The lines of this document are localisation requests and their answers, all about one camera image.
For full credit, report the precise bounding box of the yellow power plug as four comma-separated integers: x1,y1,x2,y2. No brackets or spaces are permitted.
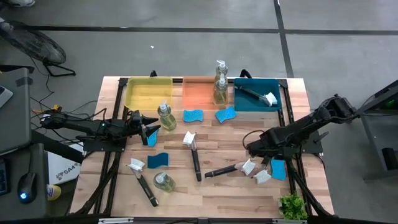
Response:
30,105,62,114

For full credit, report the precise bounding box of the small green artificial plant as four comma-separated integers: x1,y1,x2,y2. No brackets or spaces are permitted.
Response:
277,192,308,221

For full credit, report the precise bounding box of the orange translucent plastic bin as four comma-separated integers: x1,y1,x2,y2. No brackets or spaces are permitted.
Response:
182,76,229,110

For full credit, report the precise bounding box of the grey laptop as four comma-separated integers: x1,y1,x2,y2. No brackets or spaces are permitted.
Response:
0,85,14,108

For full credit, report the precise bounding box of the dark red arm cable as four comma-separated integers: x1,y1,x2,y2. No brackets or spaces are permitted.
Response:
242,129,265,147

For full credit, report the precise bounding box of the black-handled white dish brush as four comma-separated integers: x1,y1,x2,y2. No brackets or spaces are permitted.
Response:
238,86,279,106
182,131,202,182
127,157,160,208
204,158,257,180
252,169,272,185

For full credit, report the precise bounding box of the teal blue plastic bin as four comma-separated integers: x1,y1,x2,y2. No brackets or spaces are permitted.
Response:
233,77,283,113

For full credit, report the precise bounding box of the yellow translucent plastic bin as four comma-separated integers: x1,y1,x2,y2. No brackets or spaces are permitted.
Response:
124,76,174,111

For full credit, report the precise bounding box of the white cardboard box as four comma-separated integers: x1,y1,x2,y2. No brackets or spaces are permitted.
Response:
46,141,82,186

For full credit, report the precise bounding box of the yellow and white container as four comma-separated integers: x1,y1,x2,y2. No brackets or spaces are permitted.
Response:
46,184,62,202

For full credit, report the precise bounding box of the black computer mouse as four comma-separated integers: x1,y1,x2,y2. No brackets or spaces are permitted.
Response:
17,172,37,205

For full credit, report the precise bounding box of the black floor fan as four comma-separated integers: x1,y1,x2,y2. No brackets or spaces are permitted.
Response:
0,20,76,78

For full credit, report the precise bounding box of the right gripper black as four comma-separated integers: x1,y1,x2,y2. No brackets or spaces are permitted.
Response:
247,129,292,166

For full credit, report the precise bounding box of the dark keyboard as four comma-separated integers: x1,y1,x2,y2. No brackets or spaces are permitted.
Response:
0,158,9,195

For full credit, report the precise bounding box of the black metal table frame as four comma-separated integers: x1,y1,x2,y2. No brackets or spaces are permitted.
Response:
70,70,335,218

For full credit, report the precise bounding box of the grey equipment cart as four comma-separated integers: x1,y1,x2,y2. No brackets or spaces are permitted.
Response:
357,79,398,181

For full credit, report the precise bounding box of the blue kitchen sponge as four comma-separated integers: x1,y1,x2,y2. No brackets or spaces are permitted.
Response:
215,106,238,124
147,152,170,170
271,159,287,181
147,129,160,148
182,109,205,123

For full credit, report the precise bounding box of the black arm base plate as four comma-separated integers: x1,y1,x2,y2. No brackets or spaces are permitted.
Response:
83,136,127,152
279,130,324,155

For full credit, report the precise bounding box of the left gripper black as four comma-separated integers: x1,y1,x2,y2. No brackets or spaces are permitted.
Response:
126,109,162,146

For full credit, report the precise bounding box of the grey desk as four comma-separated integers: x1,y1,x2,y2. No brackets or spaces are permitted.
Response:
0,67,32,155

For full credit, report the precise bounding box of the clear green dish soap bottle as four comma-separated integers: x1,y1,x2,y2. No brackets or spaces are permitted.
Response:
157,100,177,131
153,172,177,193
214,59,229,85
213,77,229,106

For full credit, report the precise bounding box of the person's shoe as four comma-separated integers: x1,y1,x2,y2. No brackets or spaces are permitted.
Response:
7,0,35,7
0,17,14,32

